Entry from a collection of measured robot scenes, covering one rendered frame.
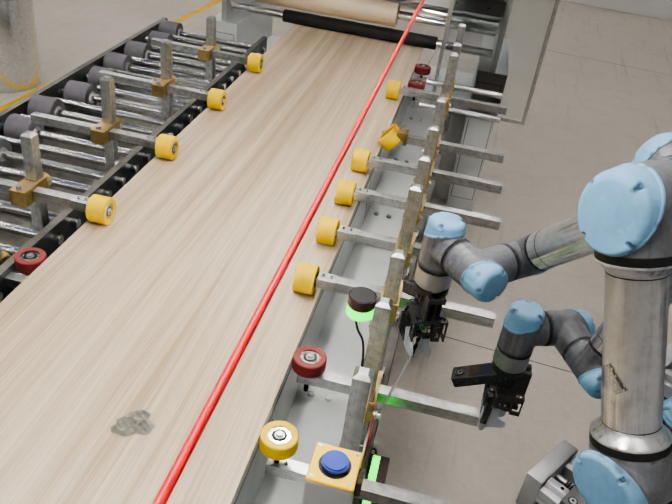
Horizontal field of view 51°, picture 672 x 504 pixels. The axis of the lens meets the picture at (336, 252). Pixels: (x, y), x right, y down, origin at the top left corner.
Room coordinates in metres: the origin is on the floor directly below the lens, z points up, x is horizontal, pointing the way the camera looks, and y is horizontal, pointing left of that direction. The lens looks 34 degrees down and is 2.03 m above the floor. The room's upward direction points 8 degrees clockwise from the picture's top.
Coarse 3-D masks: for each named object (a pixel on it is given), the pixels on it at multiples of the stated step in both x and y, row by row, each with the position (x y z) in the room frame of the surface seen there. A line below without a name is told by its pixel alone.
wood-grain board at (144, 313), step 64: (320, 64) 3.29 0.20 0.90; (384, 64) 3.42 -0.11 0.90; (192, 128) 2.39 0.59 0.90; (256, 128) 2.47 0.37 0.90; (320, 128) 2.55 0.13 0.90; (384, 128) 2.64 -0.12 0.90; (128, 192) 1.87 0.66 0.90; (192, 192) 1.92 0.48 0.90; (256, 192) 1.98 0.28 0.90; (64, 256) 1.50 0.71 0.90; (128, 256) 1.54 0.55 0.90; (192, 256) 1.58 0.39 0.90; (256, 256) 1.62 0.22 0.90; (320, 256) 1.67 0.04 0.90; (0, 320) 1.22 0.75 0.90; (64, 320) 1.25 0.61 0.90; (128, 320) 1.28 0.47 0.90; (192, 320) 1.31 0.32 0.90; (0, 384) 1.02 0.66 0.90; (64, 384) 1.05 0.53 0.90; (128, 384) 1.08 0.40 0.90; (192, 384) 1.10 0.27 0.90; (256, 384) 1.13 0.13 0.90; (0, 448) 0.87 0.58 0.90; (64, 448) 0.89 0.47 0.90; (128, 448) 0.91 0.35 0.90; (256, 448) 0.97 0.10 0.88
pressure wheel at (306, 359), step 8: (296, 352) 1.24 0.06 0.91; (304, 352) 1.25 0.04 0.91; (312, 352) 1.26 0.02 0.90; (320, 352) 1.26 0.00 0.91; (296, 360) 1.22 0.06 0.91; (304, 360) 1.22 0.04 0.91; (312, 360) 1.23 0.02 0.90; (320, 360) 1.23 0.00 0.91; (296, 368) 1.21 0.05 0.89; (304, 368) 1.20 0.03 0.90; (312, 368) 1.20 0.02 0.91; (320, 368) 1.21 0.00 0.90; (304, 376) 1.20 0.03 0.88; (312, 376) 1.20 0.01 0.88; (304, 384) 1.23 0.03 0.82
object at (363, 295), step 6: (354, 288) 1.20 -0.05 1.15; (360, 288) 1.20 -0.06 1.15; (366, 288) 1.21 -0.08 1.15; (354, 294) 1.18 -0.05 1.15; (360, 294) 1.18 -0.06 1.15; (366, 294) 1.19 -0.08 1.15; (372, 294) 1.19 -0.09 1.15; (360, 300) 1.16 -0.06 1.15; (366, 300) 1.17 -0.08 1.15; (372, 300) 1.17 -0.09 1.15; (360, 312) 1.16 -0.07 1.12; (366, 312) 1.16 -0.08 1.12; (360, 336) 1.18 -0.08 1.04
